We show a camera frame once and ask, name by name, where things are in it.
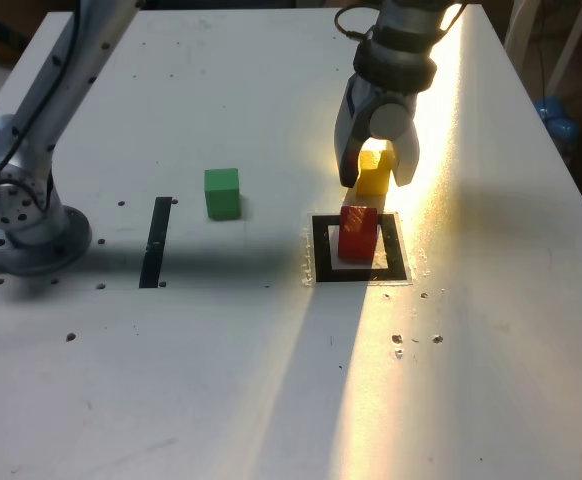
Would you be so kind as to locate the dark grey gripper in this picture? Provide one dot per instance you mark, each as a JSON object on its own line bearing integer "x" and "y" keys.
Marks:
{"x": 396, "y": 98}

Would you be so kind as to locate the yellow cube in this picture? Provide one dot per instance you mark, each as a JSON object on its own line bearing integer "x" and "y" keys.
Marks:
{"x": 371, "y": 177}

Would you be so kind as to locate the red cube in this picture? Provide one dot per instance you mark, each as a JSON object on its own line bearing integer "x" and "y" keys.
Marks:
{"x": 356, "y": 235}

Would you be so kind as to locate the green cube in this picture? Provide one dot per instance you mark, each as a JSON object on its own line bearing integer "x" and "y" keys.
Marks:
{"x": 223, "y": 195}

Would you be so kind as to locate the black tape square outline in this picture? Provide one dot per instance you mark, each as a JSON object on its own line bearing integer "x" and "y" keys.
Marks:
{"x": 319, "y": 250}

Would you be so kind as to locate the blue rounded object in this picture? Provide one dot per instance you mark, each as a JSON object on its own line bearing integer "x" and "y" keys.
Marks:
{"x": 556, "y": 122}

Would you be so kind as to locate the black tape strip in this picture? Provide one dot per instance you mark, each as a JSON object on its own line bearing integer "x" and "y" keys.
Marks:
{"x": 152, "y": 250}

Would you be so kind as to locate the white frame legs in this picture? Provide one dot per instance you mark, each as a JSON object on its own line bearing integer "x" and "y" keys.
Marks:
{"x": 568, "y": 47}

